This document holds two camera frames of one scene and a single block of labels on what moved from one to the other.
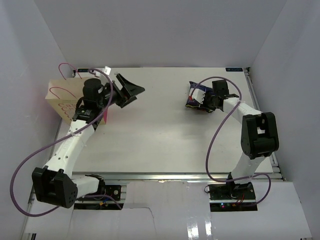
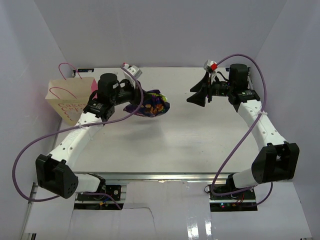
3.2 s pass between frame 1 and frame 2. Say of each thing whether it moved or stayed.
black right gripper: moved
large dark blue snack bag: moved
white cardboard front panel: stayed
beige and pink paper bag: stayed
